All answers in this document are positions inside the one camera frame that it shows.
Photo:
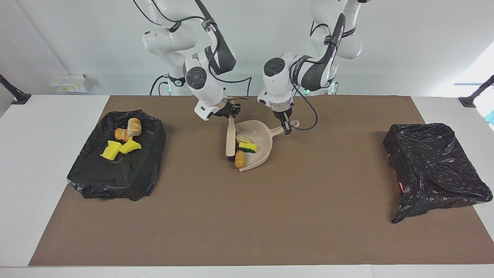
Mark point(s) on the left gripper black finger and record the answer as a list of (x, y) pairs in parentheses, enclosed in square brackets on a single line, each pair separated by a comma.
[(285, 126), (290, 121)]

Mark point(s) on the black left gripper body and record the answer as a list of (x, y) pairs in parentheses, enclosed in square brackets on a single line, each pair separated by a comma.
[(281, 113)]

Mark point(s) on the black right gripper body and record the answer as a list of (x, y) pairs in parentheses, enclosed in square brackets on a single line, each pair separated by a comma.
[(227, 107)]

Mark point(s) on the beige hand brush black bristles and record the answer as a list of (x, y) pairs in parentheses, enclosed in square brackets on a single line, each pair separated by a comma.
[(230, 139)]

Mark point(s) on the pale bread piece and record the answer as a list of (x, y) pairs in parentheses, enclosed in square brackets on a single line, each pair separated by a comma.
[(243, 138)]

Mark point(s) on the beige plastic dustpan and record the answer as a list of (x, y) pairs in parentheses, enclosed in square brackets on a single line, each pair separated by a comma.
[(262, 146)]

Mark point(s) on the yellow sponge with green layer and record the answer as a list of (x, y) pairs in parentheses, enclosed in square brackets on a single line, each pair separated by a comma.
[(247, 146)]

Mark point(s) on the brown bread bun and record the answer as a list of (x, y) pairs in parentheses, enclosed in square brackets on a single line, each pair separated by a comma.
[(240, 159)]

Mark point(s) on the striped croissant piece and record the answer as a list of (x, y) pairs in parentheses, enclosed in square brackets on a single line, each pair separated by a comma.
[(121, 134), (134, 126)]

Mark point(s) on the yellow sponge piece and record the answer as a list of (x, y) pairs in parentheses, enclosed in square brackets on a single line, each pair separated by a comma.
[(111, 151), (130, 146)]

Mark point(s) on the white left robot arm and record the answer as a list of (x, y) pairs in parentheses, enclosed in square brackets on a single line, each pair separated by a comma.
[(278, 88)]

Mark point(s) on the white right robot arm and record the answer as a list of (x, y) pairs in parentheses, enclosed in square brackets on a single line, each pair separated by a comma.
[(210, 96)]

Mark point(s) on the black bag covered bin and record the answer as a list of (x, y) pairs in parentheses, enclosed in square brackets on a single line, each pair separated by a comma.
[(115, 181)]

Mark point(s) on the black bag over pink bin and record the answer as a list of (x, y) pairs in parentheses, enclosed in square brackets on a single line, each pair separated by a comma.
[(432, 166)]

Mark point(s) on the large brown table mat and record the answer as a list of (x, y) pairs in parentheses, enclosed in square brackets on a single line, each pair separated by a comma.
[(231, 231)]

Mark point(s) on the teal object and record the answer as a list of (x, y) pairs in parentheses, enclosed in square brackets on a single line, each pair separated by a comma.
[(491, 117)]

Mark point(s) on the white wall outlet box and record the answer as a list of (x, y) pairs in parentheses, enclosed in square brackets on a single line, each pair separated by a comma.
[(71, 83)]

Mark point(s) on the black camera stand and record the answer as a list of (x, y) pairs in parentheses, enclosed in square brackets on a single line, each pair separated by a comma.
[(21, 99), (469, 101)]

